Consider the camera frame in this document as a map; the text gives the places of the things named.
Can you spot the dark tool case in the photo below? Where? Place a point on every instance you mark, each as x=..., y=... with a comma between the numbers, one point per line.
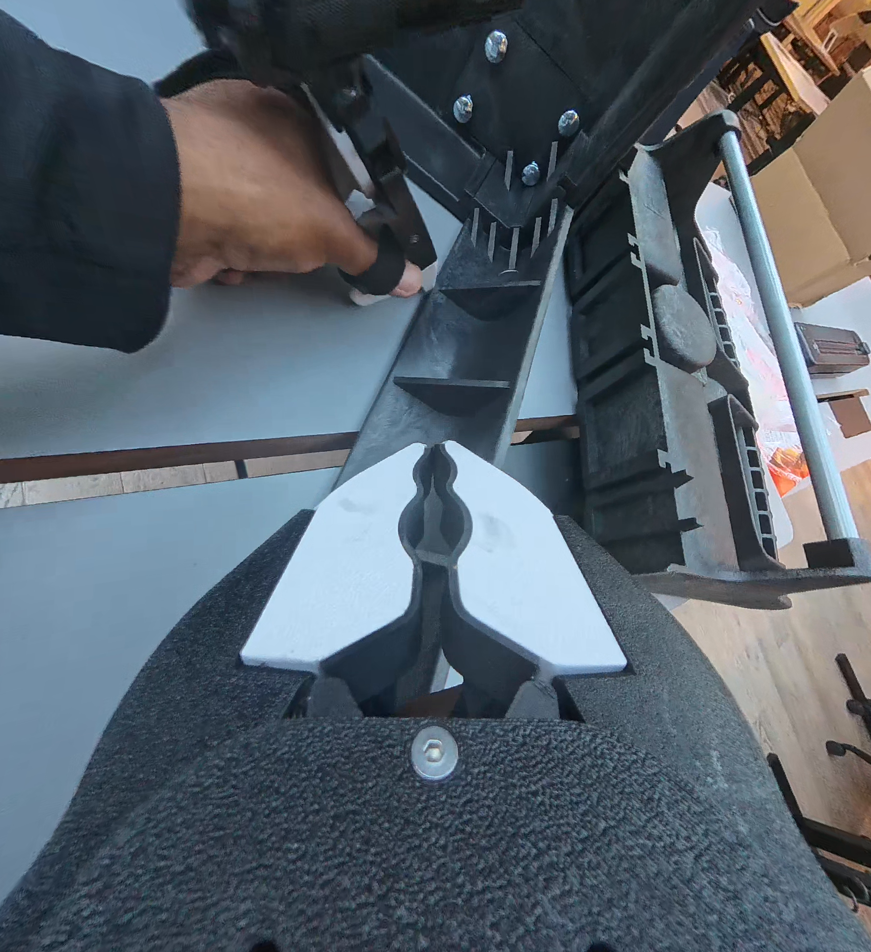
x=829, y=349

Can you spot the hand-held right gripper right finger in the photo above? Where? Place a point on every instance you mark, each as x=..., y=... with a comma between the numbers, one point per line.
x=539, y=587

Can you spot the grey desk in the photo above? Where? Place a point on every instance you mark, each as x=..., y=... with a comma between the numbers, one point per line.
x=182, y=372

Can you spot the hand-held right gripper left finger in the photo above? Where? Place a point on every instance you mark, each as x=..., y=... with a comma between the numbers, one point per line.
x=331, y=580

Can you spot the black plastic cart leg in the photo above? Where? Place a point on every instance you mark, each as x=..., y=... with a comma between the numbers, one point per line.
x=465, y=349

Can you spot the clear plastic bag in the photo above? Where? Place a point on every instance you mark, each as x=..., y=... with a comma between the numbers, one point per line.
x=747, y=327

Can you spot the beige cardboard box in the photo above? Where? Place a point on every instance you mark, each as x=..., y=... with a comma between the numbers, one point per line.
x=852, y=186

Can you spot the black office chair bases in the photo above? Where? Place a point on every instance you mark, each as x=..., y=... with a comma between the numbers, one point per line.
x=866, y=714

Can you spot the black plastic cart shelf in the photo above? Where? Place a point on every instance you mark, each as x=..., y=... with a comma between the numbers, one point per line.
x=524, y=74

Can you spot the person's left hand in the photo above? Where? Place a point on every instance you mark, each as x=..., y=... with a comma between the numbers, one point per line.
x=249, y=186

